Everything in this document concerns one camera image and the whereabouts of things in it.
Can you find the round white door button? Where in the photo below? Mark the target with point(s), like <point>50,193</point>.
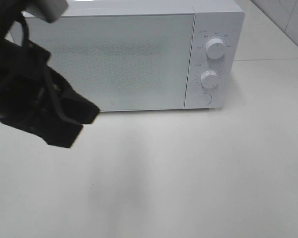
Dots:
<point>204,99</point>

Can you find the white microwave oven body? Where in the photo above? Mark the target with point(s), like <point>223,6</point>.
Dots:
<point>212,18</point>

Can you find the white timer knob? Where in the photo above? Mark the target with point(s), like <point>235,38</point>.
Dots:
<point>209,79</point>

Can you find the upper white power knob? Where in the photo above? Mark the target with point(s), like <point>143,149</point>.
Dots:
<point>215,47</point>

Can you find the white microwave door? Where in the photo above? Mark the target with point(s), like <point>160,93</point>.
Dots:
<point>121,63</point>

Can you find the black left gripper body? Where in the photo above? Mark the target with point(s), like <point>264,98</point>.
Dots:
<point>23,83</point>

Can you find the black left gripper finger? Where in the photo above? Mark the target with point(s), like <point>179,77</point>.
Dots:
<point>73,105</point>
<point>55,129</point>

